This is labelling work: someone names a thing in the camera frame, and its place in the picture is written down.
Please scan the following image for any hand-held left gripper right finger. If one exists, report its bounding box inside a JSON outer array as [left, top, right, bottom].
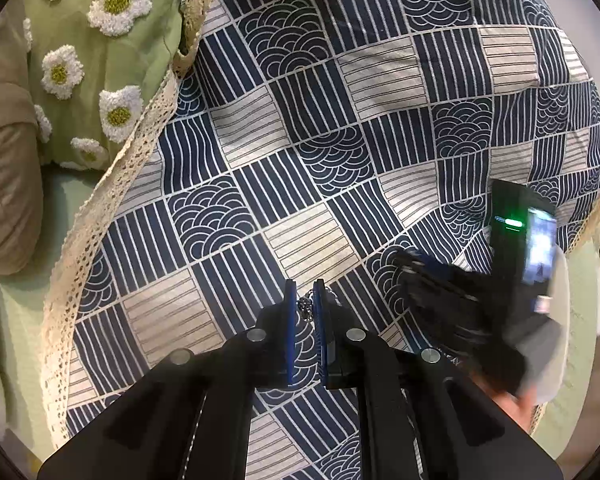
[[312, 279, 563, 480]]

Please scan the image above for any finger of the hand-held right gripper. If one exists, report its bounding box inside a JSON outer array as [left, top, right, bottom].
[[405, 280, 496, 348], [392, 249, 488, 306]]

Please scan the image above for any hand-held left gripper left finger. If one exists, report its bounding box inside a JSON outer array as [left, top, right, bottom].
[[36, 279, 298, 480]]

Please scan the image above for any person's right forearm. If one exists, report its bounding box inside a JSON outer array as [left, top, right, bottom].
[[472, 370, 538, 433]]

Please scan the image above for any pale green quilt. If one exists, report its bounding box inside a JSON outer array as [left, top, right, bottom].
[[530, 240, 600, 456]]

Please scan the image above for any blue patterned cloth lace trim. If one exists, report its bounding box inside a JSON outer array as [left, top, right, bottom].
[[42, 0, 600, 480]]

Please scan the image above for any pale green bed sheet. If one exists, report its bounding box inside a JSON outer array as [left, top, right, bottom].
[[0, 160, 106, 461]]

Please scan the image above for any tan cushion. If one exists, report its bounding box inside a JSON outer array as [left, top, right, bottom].
[[0, 7, 46, 276]]

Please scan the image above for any green daisy pillow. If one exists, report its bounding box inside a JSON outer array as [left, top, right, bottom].
[[22, 0, 203, 171]]

